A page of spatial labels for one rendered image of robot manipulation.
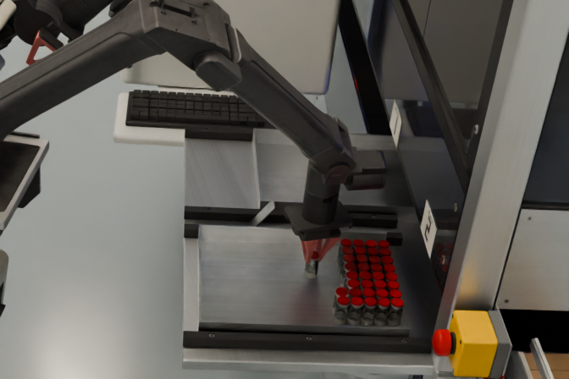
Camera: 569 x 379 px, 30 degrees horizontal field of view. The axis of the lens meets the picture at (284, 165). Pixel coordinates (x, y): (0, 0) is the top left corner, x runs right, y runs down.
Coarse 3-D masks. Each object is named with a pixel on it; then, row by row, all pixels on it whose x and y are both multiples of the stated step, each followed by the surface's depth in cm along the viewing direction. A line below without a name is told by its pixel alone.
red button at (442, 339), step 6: (438, 330) 157; (444, 330) 156; (438, 336) 156; (444, 336) 155; (450, 336) 156; (432, 342) 158; (438, 342) 155; (444, 342) 155; (450, 342) 155; (438, 348) 155; (444, 348) 155; (450, 348) 155; (438, 354) 156; (444, 354) 156
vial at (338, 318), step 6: (342, 300) 173; (348, 300) 173; (336, 306) 174; (342, 306) 173; (348, 306) 174; (336, 312) 174; (342, 312) 173; (336, 318) 174; (342, 318) 174; (342, 324) 175
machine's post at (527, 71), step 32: (544, 0) 133; (512, 32) 139; (544, 32) 136; (512, 64) 139; (544, 64) 139; (512, 96) 141; (544, 96) 141; (512, 128) 144; (480, 160) 150; (512, 160) 147; (480, 192) 150; (512, 192) 150; (480, 224) 152; (512, 224) 153; (480, 256) 156; (448, 288) 163; (480, 288) 159; (448, 320) 163
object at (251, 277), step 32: (224, 256) 187; (256, 256) 188; (288, 256) 189; (224, 288) 180; (256, 288) 180; (288, 288) 181; (320, 288) 182; (224, 320) 173; (256, 320) 174; (288, 320) 175; (320, 320) 175
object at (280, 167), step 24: (264, 144) 220; (288, 144) 221; (360, 144) 222; (384, 144) 222; (264, 168) 212; (288, 168) 213; (264, 192) 205; (288, 192) 206; (360, 192) 209; (384, 192) 209; (408, 192) 210; (408, 216) 201
